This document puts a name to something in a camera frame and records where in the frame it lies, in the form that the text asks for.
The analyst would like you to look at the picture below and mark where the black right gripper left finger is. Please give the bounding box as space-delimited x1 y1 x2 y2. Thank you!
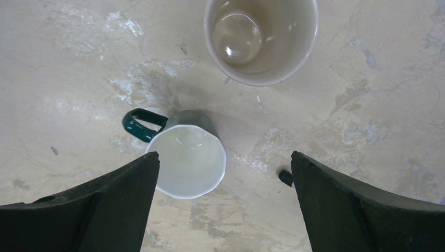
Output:
1 152 160 251

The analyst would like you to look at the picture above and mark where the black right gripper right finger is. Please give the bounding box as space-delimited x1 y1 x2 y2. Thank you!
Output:
291 151 444 251

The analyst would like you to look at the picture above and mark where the dark green mug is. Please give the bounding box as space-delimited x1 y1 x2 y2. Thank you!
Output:
122 108 227 200

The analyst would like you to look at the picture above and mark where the white tripod stand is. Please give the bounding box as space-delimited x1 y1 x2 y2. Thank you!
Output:
278 170 294 187

